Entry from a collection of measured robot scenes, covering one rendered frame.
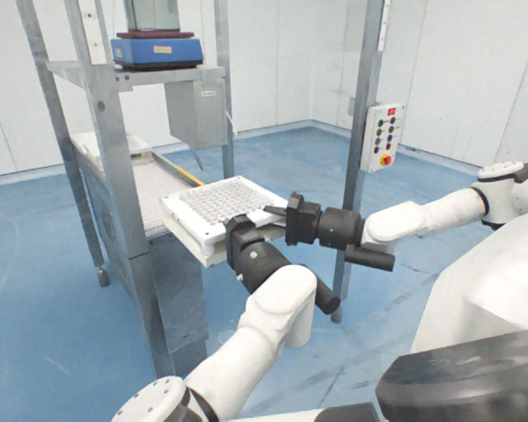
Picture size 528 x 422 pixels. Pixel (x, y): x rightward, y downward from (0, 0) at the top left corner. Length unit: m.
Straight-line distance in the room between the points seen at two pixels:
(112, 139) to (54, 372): 1.40
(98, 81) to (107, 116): 0.08
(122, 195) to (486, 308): 0.82
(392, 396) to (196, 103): 0.92
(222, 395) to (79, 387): 1.54
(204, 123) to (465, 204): 0.71
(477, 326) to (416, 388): 0.13
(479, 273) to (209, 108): 0.87
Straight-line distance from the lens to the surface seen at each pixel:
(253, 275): 0.56
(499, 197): 0.79
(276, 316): 0.46
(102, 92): 0.87
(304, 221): 0.72
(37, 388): 2.02
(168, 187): 1.34
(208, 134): 1.05
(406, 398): 0.19
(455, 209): 0.77
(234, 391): 0.43
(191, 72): 1.00
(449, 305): 0.32
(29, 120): 4.45
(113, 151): 0.90
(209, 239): 0.68
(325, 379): 1.78
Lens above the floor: 1.43
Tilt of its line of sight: 28 degrees down
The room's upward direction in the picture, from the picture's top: straight up
